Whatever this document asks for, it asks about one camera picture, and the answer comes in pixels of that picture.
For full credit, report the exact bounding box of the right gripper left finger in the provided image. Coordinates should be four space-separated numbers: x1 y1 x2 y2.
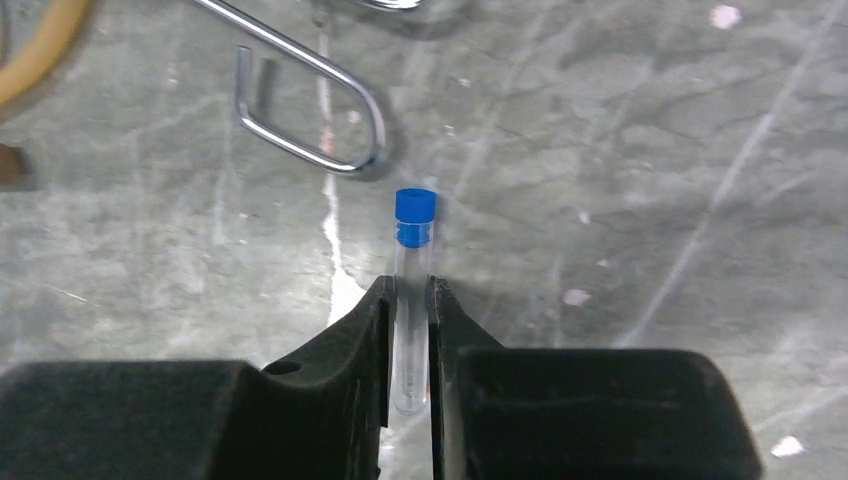
1 276 396 479

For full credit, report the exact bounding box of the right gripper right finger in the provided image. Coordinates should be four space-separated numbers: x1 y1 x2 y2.
426 277 764 479

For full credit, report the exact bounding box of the amber rubber tubing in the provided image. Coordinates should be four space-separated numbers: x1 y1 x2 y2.
1 0 93 106

